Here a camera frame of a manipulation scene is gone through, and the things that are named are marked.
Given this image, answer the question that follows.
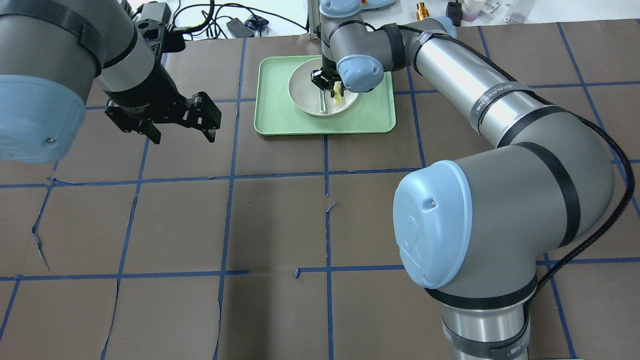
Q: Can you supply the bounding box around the white round plate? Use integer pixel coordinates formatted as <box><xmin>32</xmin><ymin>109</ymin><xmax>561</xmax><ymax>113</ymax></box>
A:
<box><xmin>288</xmin><ymin>57</ymin><xmax>359</xmax><ymax>117</ymax></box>

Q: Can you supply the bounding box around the pale green spoon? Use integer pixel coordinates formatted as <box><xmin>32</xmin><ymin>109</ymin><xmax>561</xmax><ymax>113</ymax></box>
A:
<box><xmin>318</xmin><ymin>89</ymin><xmax>329</xmax><ymax>115</ymax></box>

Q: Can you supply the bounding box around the light green tray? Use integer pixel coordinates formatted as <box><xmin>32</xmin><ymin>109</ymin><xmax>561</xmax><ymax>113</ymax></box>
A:
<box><xmin>254</xmin><ymin>55</ymin><xmax>396</xmax><ymax>136</ymax></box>

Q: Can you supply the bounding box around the black power adapter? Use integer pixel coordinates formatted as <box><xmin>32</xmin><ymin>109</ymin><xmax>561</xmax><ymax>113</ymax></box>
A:
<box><xmin>445</xmin><ymin>0</ymin><xmax>463</xmax><ymax>27</ymax></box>

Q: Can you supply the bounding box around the white lilac cup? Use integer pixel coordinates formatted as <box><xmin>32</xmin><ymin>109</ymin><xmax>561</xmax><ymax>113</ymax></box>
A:
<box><xmin>461</xmin><ymin>0</ymin><xmax>487</xmax><ymax>23</ymax></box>

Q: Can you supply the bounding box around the aluminium frame post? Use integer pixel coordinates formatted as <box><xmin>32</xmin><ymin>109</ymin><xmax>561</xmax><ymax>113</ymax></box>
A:
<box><xmin>306</xmin><ymin>0</ymin><xmax>322</xmax><ymax>40</ymax></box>

